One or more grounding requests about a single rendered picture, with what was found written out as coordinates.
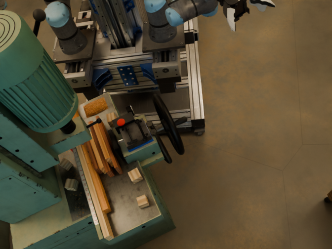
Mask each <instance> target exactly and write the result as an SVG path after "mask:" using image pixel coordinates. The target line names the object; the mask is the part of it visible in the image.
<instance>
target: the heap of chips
mask: <svg viewBox="0 0 332 249"><path fill-rule="evenodd" d="M83 109H84V111H85V114H86V117H87V118H89V117H91V116H93V115H96V114H98V113H100V112H102V111H104V110H107V109H108V106H107V103H106V101H105V98H104V97H102V98H100V99H97V100H94V101H92V102H90V103H88V104H86V105H84V106H83Z"/></svg>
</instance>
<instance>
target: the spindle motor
mask: <svg viewBox="0 0 332 249"><path fill-rule="evenodd" d="M0 102H1V103H2V104H3V105H4V106H6V107H7V108H8V109H9V110H10V111H11V112H12V113H13V114H14V115H16V116H17V117H18V118H19V119H20V120H21V121H22V122H23V123H24V124H26V125H27V126H28V127H29V128H30V129H31V130H33V131H36V132H40V133H47V132H52V131H55V130H58V129H60V128H62V127H63V126H64V125H66V124H67V123H68V122H69V121H70V120H71V119H72V118H73V116H74V115H75V113H76V111H77V109H78V105H79V100H78V96H77V94H76V93H75V91H74V90H73V88H72V87H71V86H70V84H69V83H68V81H67V80H66V79H65V77H64V76H63V74H62V73H61V72H60V70H59V69H58V67H57V66H56V64H55V63H54V62H53V60H52V59H51V57H50V56H49V54H48V53H47V51H46V50H45V49H44V47H43V46H42V44H41V43H40V41H39V40H38V38H37V37H36V36H35V34H34V33H33V31H32V30H31V28H30V27H29V26H28V24H27V23H26V21H25V20H24V18H22V17H21V16H20V15H18V14H16V13H14V12H12V11H8V10H0Z"/></svg>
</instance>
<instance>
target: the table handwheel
mask: <svg viewBox="0 0 332 249"><path fill-rule="evenodd" d="M152 100H153V103H154V106H155V109H156V111H157V114H158V116H159V118H160V121H161V124H158V125H156V126H155V129H156V130H157V132H158V134H159V133H161V132H163V131H165V132H166V133H167V135H168V137H169V139H170V141H171V143H172V145H173V147H174V149H175V150H176V152H177V153H178V154H179V155H183V154H184V153H185V149H184V145H183V142H182V139H181V137H180V134H179V132H178V129H177V127H176V125H175V123H174V121H173V119H172V116H171V114H170V112H169V111H168V109H167V107H166V105H165V103H164V102H163V100H162V99H161V97H160V96H159V95H158V94H153V96H152Z"/></svg>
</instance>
